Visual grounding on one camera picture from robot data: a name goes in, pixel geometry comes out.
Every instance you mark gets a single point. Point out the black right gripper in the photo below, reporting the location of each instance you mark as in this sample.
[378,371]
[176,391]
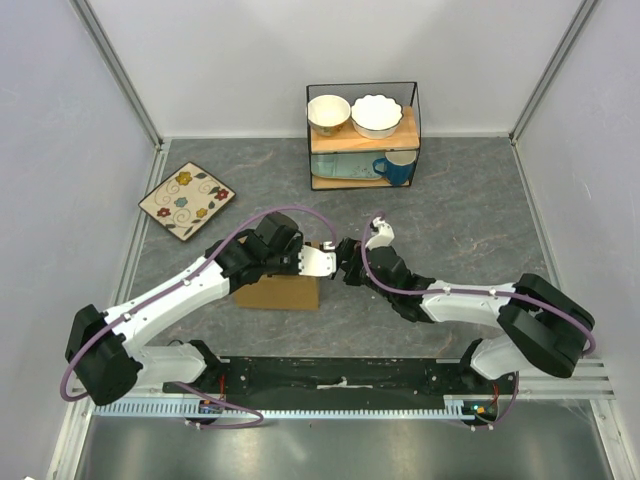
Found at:
[350,251]

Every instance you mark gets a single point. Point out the brown cardboard express box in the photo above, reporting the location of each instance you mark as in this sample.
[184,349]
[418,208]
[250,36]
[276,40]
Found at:
[274,280]

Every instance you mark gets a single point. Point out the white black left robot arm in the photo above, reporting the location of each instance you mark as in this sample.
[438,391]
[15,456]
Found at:
[105,348]

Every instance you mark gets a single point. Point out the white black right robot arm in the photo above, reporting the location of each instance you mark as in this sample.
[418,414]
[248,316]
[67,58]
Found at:
[539,326]

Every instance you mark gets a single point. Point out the pale green rectangular plate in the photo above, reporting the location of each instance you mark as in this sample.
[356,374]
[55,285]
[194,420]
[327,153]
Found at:
[345,166]

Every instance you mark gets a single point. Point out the blue mug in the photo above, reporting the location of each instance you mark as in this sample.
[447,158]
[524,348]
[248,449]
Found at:
[395,166]

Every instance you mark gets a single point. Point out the white scalloped bowl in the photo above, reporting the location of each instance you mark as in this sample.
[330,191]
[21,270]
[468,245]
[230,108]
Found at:
[376,117]

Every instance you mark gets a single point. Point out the cream ceramic bowl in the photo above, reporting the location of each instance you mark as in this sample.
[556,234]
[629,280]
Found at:
[327,114]

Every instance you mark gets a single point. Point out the floral square coaster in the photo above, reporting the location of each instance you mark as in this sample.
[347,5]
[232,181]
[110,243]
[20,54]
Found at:
[186,200]

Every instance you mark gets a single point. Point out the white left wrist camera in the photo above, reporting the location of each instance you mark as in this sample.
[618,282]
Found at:
[317,260]

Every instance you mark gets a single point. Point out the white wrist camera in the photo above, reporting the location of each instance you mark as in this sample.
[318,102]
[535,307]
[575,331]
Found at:
[317,260]
[378,233]

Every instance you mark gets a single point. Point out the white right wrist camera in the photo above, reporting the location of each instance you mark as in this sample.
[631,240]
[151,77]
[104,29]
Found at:
[378,233]

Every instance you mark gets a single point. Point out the black wire wooden shelf rack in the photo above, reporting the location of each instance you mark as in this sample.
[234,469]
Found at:
[406,137]

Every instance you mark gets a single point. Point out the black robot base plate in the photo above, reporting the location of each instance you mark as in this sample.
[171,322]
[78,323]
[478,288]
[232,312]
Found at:
[323,383]

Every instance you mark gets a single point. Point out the grey slotted cable duct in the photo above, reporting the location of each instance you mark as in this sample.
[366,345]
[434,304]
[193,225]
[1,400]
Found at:
[194,408]

